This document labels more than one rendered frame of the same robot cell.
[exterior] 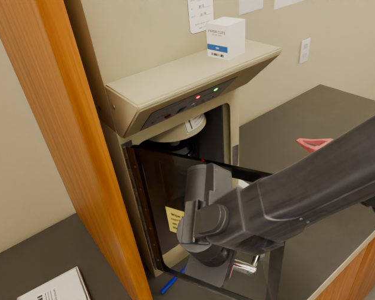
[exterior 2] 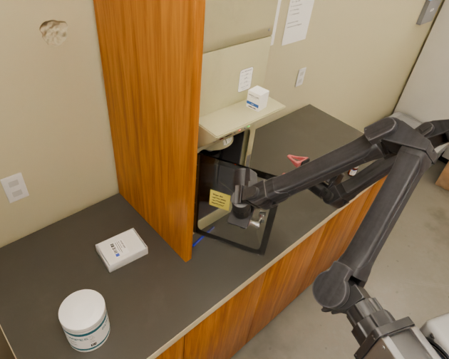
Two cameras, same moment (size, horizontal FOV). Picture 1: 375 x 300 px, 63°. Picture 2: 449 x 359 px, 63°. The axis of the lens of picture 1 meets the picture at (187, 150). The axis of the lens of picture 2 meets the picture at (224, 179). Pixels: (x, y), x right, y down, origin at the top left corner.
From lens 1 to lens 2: 67 cm
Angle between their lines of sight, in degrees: 12
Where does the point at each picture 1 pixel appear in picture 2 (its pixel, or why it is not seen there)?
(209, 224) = (251, 194)
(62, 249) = (115, 217)
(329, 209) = (297, 189)
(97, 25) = not seen: hidden behind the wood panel
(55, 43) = (192, 110)
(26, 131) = (98, 129)
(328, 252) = (298, 228)
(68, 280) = (129, 235)
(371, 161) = (311, 174)
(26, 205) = (86, 184)
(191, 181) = (238, 176)
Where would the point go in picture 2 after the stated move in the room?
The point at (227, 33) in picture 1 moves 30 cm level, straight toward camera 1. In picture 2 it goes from (259, 98) to (267, 156)
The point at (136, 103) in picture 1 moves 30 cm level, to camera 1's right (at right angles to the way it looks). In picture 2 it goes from (216, 135) to (312, 134)
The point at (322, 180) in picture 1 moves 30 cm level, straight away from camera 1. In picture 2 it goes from (296, 179) to (316, 124)
